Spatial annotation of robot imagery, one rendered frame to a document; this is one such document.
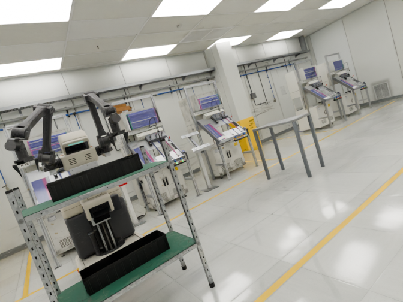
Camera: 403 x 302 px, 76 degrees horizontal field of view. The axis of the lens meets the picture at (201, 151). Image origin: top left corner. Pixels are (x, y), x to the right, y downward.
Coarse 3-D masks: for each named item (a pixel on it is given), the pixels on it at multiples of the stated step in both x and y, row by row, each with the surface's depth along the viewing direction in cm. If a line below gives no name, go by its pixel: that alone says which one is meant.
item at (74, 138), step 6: (72, 132) 214; (78, 132) 215; (84, 132) 217; (60, 138) 207; (66, 138) 207; (72, 138) 208; (78, 138) 209; (84, 138) 211; (60, 144) 208; (66, 144) 204; (72, 144) 207; (78, 144) 211; (84, 144) 214; (66, 150) 207; (72, 150) 211; (78, 150) 214
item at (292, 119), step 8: (280, 120) 388; (288, 120) 344; (296, 120) 339; (256, 128) 390; (264, 128) 373; (272, 128) 415; (296, 128) 337; (312, 128) 364; (256, 136) 388; (272, 136) 416; (296, 136) 340; (312, 136) 367; (304, 152) 341; (320, 152) 368; (264, 160) 393; (280, 160) 419; (304, 160) 342; (320, 160) 369; (264, 168) 395
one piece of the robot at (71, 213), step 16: (112, 192) 250; (64, 208) 229; (80, 208) 235; (80, 224) 234; (112, 224) 248; (128, 224) 256; (80, 240) 233; (96, 240) 240; (112, 240) 243; (80, 256) 232
